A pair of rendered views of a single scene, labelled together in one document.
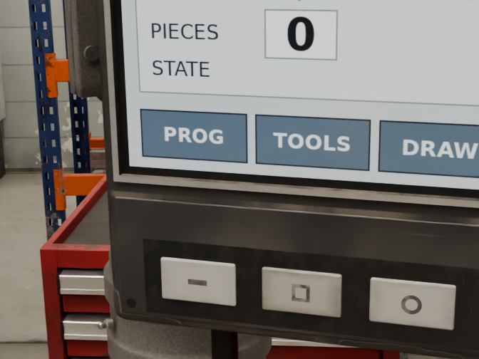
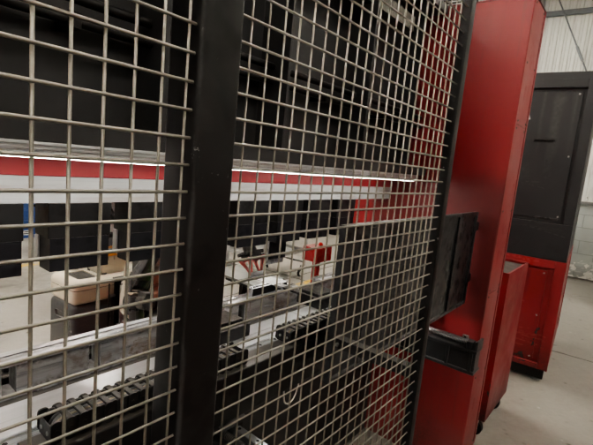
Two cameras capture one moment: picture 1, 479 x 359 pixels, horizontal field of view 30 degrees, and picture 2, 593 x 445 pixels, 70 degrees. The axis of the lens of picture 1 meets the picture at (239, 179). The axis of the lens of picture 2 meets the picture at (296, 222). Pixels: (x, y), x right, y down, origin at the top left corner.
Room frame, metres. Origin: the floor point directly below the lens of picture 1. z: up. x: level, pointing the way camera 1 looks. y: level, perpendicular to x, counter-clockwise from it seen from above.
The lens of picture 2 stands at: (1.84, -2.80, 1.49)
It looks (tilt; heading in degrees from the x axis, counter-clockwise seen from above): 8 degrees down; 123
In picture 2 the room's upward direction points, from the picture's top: 5 degrees clockwise
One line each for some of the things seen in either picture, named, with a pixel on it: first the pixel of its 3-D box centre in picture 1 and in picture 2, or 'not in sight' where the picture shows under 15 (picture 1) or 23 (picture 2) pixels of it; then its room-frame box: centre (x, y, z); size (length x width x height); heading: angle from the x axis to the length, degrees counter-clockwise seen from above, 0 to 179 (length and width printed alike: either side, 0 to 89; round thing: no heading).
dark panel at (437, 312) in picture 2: not in sight; (420, 275); (1.41, -1.27, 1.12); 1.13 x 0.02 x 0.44; 84
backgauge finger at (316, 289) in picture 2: not in sight; (303, 290); (1.04, -1.47, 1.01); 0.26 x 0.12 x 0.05; 174
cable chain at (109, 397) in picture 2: not in sight; (161, 382); (1.20, -2.26, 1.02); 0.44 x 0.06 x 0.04; 84
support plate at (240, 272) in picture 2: not in sight; (246, 275); (0.73, -1.44, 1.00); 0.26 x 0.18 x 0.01; 174
